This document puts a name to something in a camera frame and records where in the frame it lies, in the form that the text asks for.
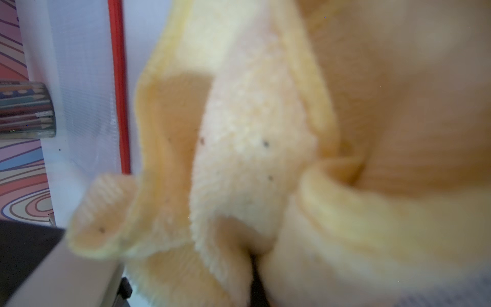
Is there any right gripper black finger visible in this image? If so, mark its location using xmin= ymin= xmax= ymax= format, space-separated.
xmin=250 ymin=256 xmax=270 ymax=307

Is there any yellow microfiber cloth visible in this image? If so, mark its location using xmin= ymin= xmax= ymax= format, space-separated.
xmin=66 ymin=1 xmax=490 ymax=306

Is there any clear mesh document bag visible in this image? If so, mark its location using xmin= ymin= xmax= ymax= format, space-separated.
xmin=45 ymin=0 xmax=133 ymax=185
xmin=395 ymin=271 xmax=490 ymax=307

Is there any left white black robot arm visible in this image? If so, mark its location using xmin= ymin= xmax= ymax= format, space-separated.
xmin=1 ymin=221 xmax=132 ymax=307

